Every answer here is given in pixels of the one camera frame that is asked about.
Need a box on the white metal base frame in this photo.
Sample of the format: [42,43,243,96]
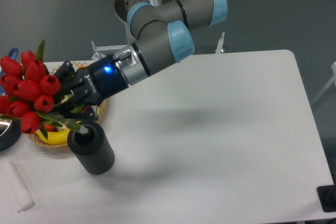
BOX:
[91,32,226,60]

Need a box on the yellow banana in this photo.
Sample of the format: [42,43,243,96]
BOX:
[31,127,70,145]

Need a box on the woven wicker basket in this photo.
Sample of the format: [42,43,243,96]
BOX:
[27,60,107,149]

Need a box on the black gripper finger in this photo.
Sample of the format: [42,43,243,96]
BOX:
[60,95,98,122]
[53,61,75,90]

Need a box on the black device at table edge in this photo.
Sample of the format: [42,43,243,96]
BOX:
[317,185,335,212]

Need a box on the white folded cloth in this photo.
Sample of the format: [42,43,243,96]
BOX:
[1,161,35,212]

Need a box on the white furniture frame right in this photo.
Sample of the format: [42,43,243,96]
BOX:
[311,62,335,107]

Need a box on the orange fruit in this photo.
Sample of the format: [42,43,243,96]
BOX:
[45,124,56,132]

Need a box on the red tulip bouquet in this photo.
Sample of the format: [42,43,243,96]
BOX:
[1,40,89,139]

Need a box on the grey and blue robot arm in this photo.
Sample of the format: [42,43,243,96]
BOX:
[56,0,228,118]

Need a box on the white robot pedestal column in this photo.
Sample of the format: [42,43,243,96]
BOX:
[124,22,135,45]

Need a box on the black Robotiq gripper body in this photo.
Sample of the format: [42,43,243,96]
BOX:
[70,55,129,106]

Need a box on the blue handled dark saucepan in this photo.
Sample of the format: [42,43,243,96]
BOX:
[1,48,21,151]

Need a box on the dark grey ribbed vase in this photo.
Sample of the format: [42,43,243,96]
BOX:
[67,121,115,175]

